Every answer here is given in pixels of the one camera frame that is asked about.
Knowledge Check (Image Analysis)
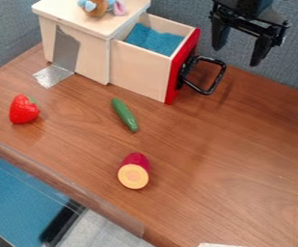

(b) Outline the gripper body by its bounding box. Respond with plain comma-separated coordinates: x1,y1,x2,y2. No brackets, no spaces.
208,0,293,41

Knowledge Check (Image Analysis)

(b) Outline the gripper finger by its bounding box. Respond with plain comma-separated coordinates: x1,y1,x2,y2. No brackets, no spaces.
210,15,232,52
249,32,278,68

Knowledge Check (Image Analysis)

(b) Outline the drawer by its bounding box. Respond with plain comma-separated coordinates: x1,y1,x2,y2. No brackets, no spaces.
108,13,229,106

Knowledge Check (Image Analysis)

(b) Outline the blue cloth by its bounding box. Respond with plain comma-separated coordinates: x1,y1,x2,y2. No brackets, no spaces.
123,22,186,58

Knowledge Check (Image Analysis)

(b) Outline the plush animal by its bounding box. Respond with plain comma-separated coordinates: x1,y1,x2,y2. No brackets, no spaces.
76,0,128,18

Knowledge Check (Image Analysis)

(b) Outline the green toy cucumber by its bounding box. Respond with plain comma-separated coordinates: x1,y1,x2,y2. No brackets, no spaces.
111,97,140,133

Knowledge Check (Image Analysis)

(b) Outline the cabinet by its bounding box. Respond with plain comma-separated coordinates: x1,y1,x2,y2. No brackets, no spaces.
30,0,153,86

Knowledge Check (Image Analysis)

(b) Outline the red toy sweet potato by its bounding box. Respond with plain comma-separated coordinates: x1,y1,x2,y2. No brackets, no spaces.
116,151,151,190

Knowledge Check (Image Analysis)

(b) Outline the silver tape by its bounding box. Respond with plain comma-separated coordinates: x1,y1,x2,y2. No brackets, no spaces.
31,24,82,90

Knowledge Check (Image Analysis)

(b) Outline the red toy strawberry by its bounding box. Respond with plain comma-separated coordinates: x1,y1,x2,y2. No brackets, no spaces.
8,94,42,125

